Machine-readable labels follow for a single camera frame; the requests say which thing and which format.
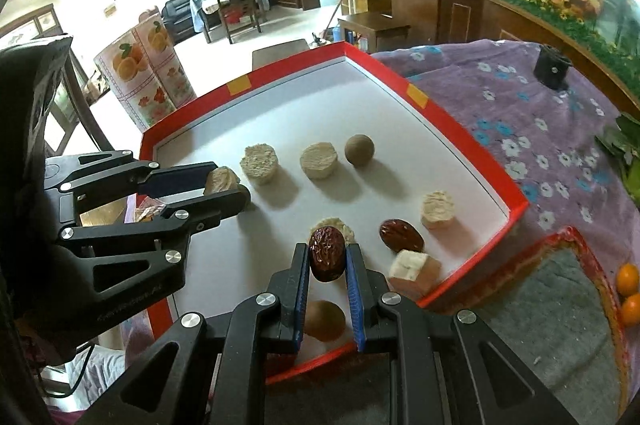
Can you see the wooden side table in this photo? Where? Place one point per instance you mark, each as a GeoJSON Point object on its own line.
{"type": "Point", "coordinates": [372, 27]}

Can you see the green leafy vegetable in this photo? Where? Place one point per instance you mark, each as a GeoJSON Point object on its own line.
{"type": "Point", "coordinates": [622, 145]}

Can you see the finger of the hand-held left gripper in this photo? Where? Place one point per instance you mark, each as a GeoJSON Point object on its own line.
{"type": "Point", "coordinates": [210, 207]}
{"type": "Point", "coordinates": [172, 178]}

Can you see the white cube chunk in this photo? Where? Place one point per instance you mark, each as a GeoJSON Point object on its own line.
{"type": "Point", "coordinates": [412, 272]}

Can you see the wooden cabinet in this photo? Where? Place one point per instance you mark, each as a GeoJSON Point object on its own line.
{"type": "Point", "coordinates": [415, 5]}

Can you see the beige sugarcane piece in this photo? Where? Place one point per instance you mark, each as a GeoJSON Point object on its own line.
{"type": "Point", "coordinates": [258, 162]}
{"type": "Point", "coordinates": [438, 210]}
{"type": "Point", "coordinates": [348, 230]}
{"type": "Point", "coordinates": [222, 180]}
{"type": "Point", "coordinates": [318, 160]}

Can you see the orange tangerine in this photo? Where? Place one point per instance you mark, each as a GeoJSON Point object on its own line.
{"type": "Point", "coordinates": [628, 279]}
{"type": "Point", "coordinates": [631, 311]}

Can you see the red-rimmed white tray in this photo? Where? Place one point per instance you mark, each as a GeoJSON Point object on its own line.
{"type": "Point", "coordinates": [280, 215]}

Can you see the brown longan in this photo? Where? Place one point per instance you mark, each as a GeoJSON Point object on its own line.
{"type": "Point", "coordinates": [359, 150]}
{"type": "Point", "coordinates": [325, 320]}

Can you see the blue bottle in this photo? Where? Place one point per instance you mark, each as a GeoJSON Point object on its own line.
{"type": "Point", "coordinates": [343, 30]}

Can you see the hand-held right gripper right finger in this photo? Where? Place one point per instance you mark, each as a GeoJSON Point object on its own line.
{"type": "Point", "coordinates": [356, 300]}

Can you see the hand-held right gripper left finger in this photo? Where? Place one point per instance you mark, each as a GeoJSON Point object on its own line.
{"type": "Point", "coordinates": [301, 300]}

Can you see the black sofa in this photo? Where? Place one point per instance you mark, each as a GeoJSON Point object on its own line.
{"type": "Point", "coordinates": [177, 15]}

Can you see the table with light cloth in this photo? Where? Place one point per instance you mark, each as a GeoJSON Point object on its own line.
{"type": "Point", "coordinates": [210, 2]}

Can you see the orange snack packet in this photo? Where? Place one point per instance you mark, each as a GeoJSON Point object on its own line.
{"type": "Point", "coordinates": [150, 210]}

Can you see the broom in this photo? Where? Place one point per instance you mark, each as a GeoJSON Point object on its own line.
{"type": "Point", "coordinates": [331, 15]}

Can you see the black cylinder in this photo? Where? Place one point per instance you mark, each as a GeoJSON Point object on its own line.
{"type": "Point", "coordinates": [551, 67]}

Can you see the purple floral blanket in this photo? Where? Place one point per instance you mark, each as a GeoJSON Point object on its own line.
{"type": "Point", "coordinates": [525, 115]}

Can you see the dark low stool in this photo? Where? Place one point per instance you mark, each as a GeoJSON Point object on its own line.
{"type": "Point", "coordinates": [280, 52]}

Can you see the dark wooden chair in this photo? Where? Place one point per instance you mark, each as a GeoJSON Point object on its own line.
{"type": "Point", "coordinates": [235, 5]}

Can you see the red jujube date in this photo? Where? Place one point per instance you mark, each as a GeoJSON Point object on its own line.
{"type": "Point", "coordinates": [326, 255]}
{"type": "Point", "coordinates": [400, 235]}

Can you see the red-rimmed grey-lined tray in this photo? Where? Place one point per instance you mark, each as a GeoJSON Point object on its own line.
{"type": "Point", "coordinates": [550, 305]}

